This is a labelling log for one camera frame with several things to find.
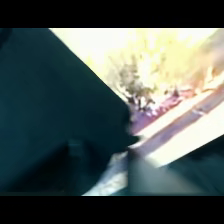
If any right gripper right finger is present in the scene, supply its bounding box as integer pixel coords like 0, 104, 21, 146
127, 149, 201, 196

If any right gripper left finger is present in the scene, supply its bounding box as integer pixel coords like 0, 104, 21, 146
65, 139, 116, 196

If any dark green garment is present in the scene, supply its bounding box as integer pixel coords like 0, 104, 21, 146
0, 28, 140, 196

